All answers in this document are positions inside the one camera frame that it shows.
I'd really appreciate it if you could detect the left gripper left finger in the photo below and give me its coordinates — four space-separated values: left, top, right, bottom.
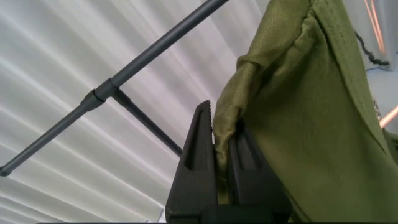
164 99 219 223

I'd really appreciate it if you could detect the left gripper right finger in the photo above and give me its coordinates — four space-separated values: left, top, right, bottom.
228 121 294 223

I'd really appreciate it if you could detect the green long-sleeved shirt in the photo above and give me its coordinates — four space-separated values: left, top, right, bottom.
213 0 398 223

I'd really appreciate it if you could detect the pink clothes hanger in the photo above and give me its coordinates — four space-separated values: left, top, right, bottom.
378 105 398 129
363 0 387 56

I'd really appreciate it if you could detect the black clothes rack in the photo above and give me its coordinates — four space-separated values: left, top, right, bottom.
0 0 230 178

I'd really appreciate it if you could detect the white curtain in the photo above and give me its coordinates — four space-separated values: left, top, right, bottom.
0 0 272 223

